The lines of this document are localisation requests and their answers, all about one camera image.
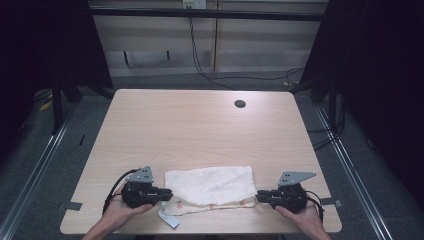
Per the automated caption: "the black stand post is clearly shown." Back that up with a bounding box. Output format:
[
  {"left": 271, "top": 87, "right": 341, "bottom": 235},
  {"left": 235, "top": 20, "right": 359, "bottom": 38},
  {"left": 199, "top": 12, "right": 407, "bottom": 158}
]
[
  {"left": 51, "top": 77, "right": 65, "bottom": 136},
  {"left": 327, "top": 75, "right": 338, "bottom": 132}
]

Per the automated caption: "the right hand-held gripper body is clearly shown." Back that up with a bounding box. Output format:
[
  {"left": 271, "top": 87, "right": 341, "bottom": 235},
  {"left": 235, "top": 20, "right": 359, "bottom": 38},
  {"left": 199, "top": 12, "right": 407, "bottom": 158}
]
[{"left": 271, "top": 171, "right": 317, "bottom": 214}]

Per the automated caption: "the white printed towel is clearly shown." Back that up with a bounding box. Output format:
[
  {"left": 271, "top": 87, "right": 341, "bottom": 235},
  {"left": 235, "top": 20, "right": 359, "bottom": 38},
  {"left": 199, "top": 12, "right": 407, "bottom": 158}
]
[{"left": 158, "top": 165, "right": 258, "bottom": 230}]

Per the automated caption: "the grey tape strip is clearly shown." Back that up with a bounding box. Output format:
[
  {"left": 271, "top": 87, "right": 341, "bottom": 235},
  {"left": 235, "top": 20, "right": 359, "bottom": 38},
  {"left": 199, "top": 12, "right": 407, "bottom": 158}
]
[
  {"left": 321, "top": 197, "right": 344, "bottom": 208},
  {"left": 57, "top": 200, "right": 83, "bottom": 212}
]

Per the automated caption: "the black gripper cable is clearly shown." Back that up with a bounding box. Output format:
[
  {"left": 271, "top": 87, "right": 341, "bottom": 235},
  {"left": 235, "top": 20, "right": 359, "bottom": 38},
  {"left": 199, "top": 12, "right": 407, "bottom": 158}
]
[
  {"left": 102, "top": 167, "right": 141, "bottom": 215},
  {"left": 304, "top": 189, "right": 326, "bottom": 223}
]

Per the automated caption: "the yellow floor item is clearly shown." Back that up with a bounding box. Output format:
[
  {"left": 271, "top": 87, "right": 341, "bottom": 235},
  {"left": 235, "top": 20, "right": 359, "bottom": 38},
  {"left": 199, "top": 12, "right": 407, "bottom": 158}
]
[{"left": 38, "top": 99, "right": 54, "bottom": 112}]

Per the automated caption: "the white wall socket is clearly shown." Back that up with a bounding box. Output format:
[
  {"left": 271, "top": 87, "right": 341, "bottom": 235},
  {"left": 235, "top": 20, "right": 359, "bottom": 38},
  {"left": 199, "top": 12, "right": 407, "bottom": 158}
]
[{"left": 182, "top": 0, "right": 208, "bottom": 10}]

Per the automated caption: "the metal floor rail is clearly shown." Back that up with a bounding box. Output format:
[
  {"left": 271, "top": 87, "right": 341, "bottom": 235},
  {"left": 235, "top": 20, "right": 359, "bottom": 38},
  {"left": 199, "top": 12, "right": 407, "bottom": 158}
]
[
  {"left": 0, "top": 108, "right": 75, "bottom": 240},
  {"left": 314, "top": 104, "right": 396, "bottom": 240}
]

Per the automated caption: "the dark curtain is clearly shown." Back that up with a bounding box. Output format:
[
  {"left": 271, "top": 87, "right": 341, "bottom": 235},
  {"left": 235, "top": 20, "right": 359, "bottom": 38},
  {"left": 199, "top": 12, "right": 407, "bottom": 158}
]
[
  {"left": 300, "top": 0, "right": 424, "bottom": 203},
  {"left": 0, "top": 0, "right": 113, "bottom": 161}
]

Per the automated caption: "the black horizontal bar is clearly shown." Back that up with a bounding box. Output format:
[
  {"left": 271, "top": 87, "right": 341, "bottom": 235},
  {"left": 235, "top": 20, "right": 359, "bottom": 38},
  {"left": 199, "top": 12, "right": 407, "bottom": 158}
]
[{"left": 89, "top": 7, "right": 330, "bottom": 23}]

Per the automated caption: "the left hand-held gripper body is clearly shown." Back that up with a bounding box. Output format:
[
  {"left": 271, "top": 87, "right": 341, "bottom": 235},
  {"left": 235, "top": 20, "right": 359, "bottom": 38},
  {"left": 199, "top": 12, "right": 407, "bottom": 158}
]
[{"left": 120, "top": 165, "right": 161, "bottom": 210}]

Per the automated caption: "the person's right hand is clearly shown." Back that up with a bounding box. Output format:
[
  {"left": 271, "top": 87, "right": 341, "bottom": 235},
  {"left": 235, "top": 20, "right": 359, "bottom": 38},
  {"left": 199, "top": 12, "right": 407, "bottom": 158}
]
[{"left": 274, "top": 199, "right": 324, "bottom": 233}]

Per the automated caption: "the bundle of black floor cables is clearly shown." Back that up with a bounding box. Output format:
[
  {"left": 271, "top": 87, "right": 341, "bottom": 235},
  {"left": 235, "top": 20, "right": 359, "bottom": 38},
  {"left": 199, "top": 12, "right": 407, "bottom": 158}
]
[{"left": 306, "top": 95, "right": 347, "bottom": 152}]

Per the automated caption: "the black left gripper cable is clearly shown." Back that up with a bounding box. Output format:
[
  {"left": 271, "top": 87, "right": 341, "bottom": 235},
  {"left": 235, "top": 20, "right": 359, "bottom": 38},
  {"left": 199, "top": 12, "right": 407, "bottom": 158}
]
[{"left": 102, "top": 167, "right": 141, "bottom": 215}]

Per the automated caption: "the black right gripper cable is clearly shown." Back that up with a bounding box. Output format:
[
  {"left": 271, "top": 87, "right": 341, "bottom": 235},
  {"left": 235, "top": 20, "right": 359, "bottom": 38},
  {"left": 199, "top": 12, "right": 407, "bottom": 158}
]
[{"left": 304, "top": 189, "right": 326, "bottom": 223}]

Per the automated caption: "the person's left hand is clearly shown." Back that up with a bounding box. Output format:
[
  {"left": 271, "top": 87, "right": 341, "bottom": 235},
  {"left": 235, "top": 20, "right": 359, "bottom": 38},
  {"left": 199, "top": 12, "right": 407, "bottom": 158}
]
[{"left": 102, "top": 193, "right": 154, "bottom": 231}]

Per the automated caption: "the long black floor cable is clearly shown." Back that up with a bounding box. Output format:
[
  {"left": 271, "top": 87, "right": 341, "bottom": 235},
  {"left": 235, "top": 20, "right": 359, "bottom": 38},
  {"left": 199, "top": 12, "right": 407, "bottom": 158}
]
[{"left": 188, "top": 16, "right": 305, "bottom": 91}]

